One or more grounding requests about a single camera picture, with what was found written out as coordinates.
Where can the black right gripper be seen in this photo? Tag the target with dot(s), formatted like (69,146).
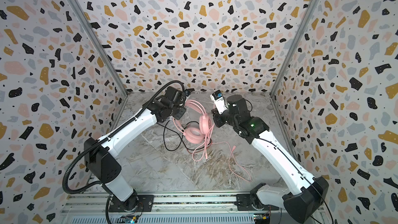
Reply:
(217,120)

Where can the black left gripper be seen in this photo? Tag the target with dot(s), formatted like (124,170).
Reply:
(181,113)

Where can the pink headphones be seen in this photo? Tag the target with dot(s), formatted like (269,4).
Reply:
(200,135)

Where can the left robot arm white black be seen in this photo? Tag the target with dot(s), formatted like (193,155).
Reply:
(102,162)

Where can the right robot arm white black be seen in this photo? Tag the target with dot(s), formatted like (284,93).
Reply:
(304,192)

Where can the circuit board right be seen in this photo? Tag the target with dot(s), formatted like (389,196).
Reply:
(262,218)

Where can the green circuit board left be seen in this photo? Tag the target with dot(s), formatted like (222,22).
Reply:
(132,219)

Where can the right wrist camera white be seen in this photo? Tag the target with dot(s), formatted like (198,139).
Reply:
(219,101)

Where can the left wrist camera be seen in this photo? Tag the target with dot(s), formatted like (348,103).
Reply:
(187,92)

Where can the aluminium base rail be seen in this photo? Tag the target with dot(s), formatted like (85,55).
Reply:
(187,207)

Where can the left aluminium corner post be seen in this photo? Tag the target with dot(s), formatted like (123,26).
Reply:
(74,4)

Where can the aluminium corner post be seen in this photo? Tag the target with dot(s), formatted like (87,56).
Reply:
(74,4)
(296,40)

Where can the right aluminium corner post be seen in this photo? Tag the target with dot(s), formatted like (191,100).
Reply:
(296,40)

